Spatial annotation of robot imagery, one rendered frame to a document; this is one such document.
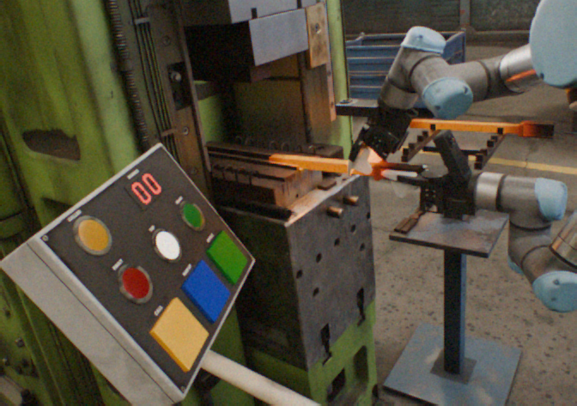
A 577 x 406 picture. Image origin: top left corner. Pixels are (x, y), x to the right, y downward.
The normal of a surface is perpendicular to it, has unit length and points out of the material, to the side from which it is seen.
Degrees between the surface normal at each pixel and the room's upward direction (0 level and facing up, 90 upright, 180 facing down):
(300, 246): 90
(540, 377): 0
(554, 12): 83
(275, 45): 90
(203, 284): 60
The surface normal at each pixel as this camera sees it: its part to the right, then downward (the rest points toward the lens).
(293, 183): 0.79, 0.15
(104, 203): 0.78, -0.47
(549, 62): -0.98, 0.07
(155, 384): -0.22, 0.41
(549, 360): -0.12, -0.91
